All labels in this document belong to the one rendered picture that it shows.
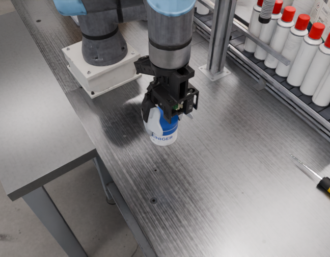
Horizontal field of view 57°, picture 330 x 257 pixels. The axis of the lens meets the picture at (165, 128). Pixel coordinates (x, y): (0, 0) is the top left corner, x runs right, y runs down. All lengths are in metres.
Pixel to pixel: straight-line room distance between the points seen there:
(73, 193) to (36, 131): 0.87
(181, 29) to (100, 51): 0.53
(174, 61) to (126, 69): 0.53
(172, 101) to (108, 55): 0.45
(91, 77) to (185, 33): 0.53
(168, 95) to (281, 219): 0.43
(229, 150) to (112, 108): 0.39
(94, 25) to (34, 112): 0.34
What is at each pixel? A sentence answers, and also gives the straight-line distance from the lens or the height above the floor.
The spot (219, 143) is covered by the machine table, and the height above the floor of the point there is 0.83.
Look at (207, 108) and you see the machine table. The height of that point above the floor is 0.83.
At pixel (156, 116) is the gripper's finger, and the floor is 1.07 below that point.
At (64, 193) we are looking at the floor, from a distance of 1.82.
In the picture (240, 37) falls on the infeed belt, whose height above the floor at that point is 0.88.
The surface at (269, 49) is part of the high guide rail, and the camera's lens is 1.05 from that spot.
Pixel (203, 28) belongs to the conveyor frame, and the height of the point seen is 0.87.
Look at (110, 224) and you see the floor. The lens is 1.69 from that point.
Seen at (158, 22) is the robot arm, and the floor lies 1.29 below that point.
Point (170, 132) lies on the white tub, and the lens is 0.70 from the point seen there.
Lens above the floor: 1.54
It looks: 50 degrees down
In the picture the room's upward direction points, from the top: straight up
